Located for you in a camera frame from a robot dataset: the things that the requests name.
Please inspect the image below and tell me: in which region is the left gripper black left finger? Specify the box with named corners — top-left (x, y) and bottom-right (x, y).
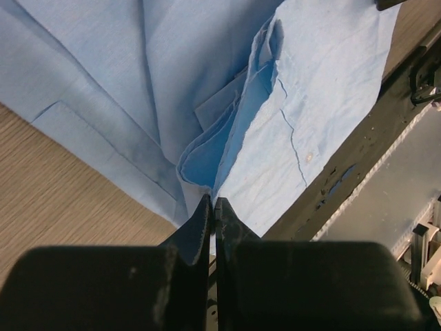
top-left (1, 195), bottom-right (211, 330)

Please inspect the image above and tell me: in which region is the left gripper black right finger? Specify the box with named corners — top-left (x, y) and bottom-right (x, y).
top-left (215, 198), bottom-right (424, 330)

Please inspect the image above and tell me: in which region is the light blue long sleeve shirt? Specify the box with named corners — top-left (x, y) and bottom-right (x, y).
top-left (1, 1), bottom-right (400, 235)

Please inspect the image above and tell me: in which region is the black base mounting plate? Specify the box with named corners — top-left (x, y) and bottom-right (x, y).
top-left (263, 23), bottom-right (440, 241)

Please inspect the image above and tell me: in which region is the white slotted cable duct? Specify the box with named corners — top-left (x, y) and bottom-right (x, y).
top-left (313, 105), bottom-right (440, 257)

